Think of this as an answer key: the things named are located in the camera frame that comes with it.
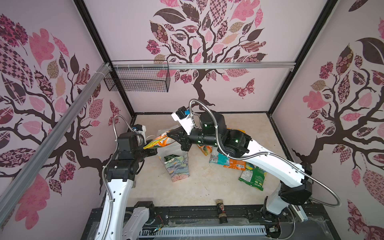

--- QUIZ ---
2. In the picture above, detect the black wire basket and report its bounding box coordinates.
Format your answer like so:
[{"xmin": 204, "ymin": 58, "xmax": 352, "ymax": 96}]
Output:
[{"xmin": 104, "ymin": 60, "xmax": 171, "ymax": 93}]

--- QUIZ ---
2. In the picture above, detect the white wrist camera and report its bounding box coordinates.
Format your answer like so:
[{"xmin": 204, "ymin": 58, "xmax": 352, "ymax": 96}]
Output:
[
  {"xmin": 133, "ymin": 124, "xmax": 147, "ymax": 145},
  {"xmin": 171, "ymin": 107, "xmax": 196, "ymax": 135}
]

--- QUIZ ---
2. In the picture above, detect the aluminium rail back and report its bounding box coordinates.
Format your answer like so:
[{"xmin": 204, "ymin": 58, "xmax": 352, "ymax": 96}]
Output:
[{"xmin": 113, "ymin": 62, "xmax": 296, "ymax": 70}]

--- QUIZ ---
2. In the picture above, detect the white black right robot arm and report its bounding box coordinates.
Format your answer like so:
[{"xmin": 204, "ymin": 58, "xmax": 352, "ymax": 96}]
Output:
[{"xmin": 167, "ymin": 107, "xmax": 312, "ymax": 215}]

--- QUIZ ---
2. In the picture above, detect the small brown black bottle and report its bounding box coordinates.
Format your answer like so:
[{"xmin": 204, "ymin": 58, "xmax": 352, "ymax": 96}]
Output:
[{"xmin": 216, "ymin": 199, "xmax": 228, "ymax": 224}]

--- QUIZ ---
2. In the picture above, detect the green white snack bag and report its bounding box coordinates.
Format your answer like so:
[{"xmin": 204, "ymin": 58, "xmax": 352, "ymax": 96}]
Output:
[{"xmin": 239, "ymin": 163, "xmax": 267, "ymax": 191}]

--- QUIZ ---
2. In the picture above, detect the orange chips bag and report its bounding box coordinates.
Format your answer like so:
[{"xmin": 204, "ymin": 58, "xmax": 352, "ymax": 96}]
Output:
[{"xmin": 224, "ymin": 159, "xmax": 246, "ymax": 171}]

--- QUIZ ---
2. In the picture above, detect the Fox's fruits candy bag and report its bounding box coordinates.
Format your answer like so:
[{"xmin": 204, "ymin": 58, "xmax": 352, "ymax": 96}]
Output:
[{"xmin": 143, "ymin": 132, "xmax": 175, "ymax": 150}]

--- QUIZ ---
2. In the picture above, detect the green Fox's mango tea bag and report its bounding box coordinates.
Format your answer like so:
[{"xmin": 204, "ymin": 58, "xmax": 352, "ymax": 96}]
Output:
[{"xmin": 164, "ymin": 155, "xmax": 179, "ymax": 163}]

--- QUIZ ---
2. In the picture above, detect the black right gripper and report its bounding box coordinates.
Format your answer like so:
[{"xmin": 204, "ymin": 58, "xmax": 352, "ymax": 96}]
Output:
[{"xmin": 167, "ymin": 125, "xmax": 221, "ymax": 152}]

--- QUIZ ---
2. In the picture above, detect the orange snack bag with label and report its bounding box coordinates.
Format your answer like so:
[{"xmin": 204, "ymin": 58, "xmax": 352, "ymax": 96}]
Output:
[{"xmin": 198, "ymin": 145, "xmax": 213, "ymax": 156}]

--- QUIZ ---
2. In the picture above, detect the floral paper bag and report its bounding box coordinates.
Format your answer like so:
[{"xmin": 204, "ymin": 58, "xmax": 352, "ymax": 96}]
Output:
[{"xmin": 154, "ymin": 129, "xmax": 190, "ymax": 183}]

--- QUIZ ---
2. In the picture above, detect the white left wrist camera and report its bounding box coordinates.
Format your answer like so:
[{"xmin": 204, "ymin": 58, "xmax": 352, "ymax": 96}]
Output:
[{"xmin": 133, "ymin": 124, "xmax": 147, "ymax": 145}]

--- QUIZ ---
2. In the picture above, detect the white slotted cable duct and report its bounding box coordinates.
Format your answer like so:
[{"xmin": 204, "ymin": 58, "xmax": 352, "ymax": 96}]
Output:
[{"xmin": 138, "ymin": 226, "xmax": 267, "ymax": 239}]

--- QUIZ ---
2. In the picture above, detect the teal snack bag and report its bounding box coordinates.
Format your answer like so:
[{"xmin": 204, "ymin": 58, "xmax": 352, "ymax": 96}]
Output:
[{"xmin": 209, "ymin": 148, "xmax": 230, "ymax": 166}]

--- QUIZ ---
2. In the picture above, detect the aluminium rail left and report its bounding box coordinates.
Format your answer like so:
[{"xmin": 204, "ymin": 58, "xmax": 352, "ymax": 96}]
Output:
[{"xmin": 1, "ymin": 63, "xmax": 111, "ymax": 224}]

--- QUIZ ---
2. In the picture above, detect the aluminium rail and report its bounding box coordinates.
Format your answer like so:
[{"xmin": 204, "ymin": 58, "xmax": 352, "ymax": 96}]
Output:
[
  {"xmin": 1, "ymin": 63, "xmax": 111, "ymax": 224},
  {"xmin": 113, "ymin": 62, "xmax": 296, "ymax": 70}
]

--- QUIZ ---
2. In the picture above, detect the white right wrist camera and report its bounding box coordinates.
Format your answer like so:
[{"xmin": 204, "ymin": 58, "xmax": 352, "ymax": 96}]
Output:
[{"xmin": 171, "ymin": 107, "xmax": 196, "ymax": 135}]

